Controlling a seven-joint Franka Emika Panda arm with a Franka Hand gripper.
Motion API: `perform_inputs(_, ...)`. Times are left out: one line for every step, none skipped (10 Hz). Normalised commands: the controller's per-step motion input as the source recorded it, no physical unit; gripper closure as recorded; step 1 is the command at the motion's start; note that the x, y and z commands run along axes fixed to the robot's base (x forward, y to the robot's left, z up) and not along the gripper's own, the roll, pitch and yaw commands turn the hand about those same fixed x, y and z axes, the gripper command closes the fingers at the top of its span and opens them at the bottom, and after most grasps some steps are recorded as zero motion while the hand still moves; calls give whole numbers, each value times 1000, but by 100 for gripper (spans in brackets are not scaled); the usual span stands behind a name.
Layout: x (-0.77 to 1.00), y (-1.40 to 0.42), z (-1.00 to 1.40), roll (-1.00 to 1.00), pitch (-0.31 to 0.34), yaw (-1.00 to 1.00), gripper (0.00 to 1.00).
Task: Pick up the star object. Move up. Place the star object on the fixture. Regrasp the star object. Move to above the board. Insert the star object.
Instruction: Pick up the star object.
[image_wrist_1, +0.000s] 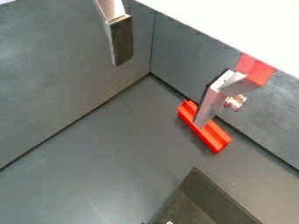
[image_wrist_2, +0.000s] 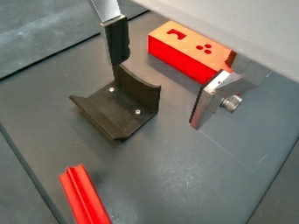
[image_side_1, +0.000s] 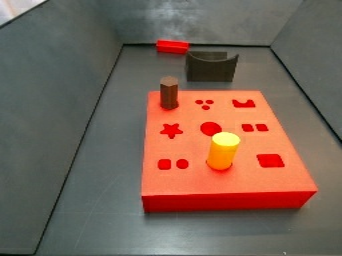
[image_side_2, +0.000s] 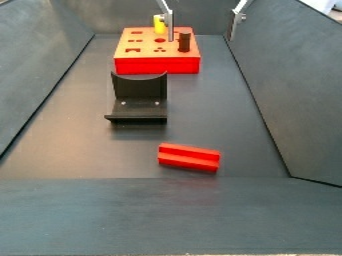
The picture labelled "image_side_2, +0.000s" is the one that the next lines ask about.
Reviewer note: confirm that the dark brown hexagonal peg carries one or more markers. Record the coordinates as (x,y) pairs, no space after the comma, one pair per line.
(185,37)

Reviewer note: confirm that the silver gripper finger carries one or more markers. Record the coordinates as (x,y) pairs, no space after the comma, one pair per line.
(168,18)
(237,16)

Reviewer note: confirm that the red star prism object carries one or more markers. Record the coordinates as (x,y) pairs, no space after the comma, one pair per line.
(189,157)

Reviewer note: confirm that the yellow cylinder peg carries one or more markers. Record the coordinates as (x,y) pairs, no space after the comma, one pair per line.
(160,26)

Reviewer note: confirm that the red shape sorting block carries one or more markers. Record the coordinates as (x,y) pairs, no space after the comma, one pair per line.
(148,53)

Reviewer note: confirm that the black curved fixture stand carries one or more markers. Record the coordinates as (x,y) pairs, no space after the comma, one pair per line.
(141,99)

